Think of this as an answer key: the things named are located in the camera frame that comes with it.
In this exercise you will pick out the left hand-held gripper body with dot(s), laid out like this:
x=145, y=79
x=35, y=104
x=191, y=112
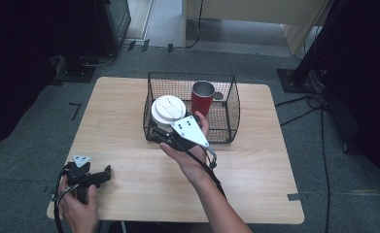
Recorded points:
x=80, y=176

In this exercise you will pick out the red metal tumbler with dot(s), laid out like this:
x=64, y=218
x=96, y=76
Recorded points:
x=202, y=100

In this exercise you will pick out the white lidded cup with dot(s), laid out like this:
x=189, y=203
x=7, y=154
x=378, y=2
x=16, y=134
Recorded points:
x=168, y=110

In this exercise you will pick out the person's right hand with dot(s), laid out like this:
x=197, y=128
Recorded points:
x=189, y=161

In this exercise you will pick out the person's left hand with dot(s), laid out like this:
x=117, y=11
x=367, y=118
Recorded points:
x=80, y=213

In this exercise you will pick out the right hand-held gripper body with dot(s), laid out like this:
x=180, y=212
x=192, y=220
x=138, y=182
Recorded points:
x=189, y=131

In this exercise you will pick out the black tape strip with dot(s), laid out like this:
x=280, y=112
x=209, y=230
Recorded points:
x=145, y=45
x=131, y=45
x=170, y=48

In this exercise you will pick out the black cabinet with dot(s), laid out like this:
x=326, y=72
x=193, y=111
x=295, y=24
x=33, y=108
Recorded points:
x=113, y=22

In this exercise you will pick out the grey round disc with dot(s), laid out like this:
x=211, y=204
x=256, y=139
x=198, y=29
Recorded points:
x=218, y=95

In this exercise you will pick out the black stand base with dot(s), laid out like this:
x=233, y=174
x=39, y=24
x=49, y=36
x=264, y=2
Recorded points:
x=296, y=81
x=76, y=73

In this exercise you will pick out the grey tape strip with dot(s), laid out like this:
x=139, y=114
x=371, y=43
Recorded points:
x=294, y=196

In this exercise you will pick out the dark curtain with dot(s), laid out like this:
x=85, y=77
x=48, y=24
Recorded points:
x=16, y=64
x=365, y=81

